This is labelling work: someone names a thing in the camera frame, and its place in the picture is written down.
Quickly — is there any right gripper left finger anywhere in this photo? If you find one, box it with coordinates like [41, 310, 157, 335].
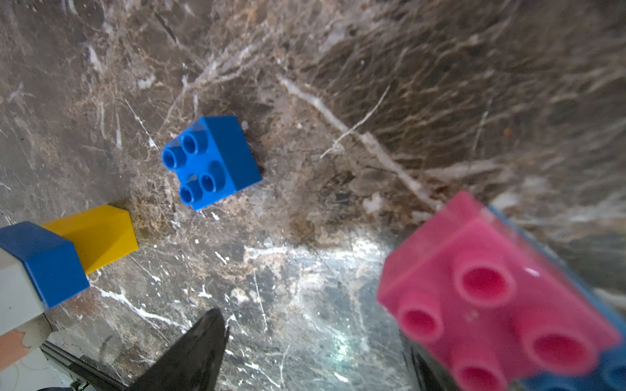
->
[129, 308, 229, 390]

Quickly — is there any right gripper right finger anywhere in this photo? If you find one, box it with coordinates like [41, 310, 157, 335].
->
[399, 332, 448, 391]

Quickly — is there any pink lego brick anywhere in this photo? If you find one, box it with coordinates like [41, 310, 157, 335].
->
[377, 192, 625, 390]

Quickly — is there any yellow lego brick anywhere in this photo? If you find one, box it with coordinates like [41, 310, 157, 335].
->
[42, 205, 139, 275]

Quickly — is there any dark blue long lego brick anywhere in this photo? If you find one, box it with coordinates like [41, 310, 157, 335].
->
[1, 222, 90, 309]

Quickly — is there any light blue long lego brick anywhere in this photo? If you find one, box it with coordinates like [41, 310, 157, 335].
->
[488, 204, 626, 391]

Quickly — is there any white lego brick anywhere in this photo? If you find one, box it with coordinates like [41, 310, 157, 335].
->
[0, 249, 45, 336]

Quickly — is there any small dark blue lego brick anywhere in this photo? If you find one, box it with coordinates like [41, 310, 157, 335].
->
[161, 116, 262, 211]

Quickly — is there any orange ceramic mug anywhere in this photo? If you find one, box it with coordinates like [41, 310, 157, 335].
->
[0, 329, 30, 371]

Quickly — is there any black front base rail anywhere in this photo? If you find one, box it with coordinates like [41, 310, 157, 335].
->
[40, 341, 127, 391]

